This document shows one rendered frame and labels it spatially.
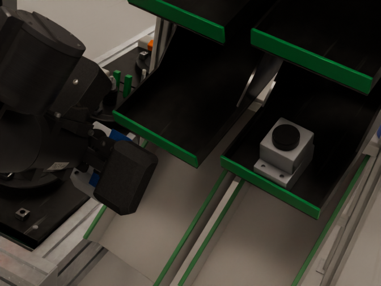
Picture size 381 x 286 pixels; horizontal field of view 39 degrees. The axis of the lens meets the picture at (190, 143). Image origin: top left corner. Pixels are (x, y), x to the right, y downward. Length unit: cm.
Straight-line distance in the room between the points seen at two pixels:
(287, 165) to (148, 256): 27
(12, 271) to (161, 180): 24
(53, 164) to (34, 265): 35
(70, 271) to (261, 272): 30
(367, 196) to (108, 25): 126
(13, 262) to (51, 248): 6
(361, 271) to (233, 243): 39
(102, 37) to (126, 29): 11
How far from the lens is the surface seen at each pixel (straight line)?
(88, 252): 90
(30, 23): 41
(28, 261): 82
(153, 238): 77
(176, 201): 77
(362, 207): 75
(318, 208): 60
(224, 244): 76
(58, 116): 47
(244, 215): 76
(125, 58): 136
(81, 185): 59
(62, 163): 49
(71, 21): 181
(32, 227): 86
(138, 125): 66
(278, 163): 60
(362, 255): 112
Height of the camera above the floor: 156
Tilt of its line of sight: 34 degrees down
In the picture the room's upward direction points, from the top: 11 degrees clockwise
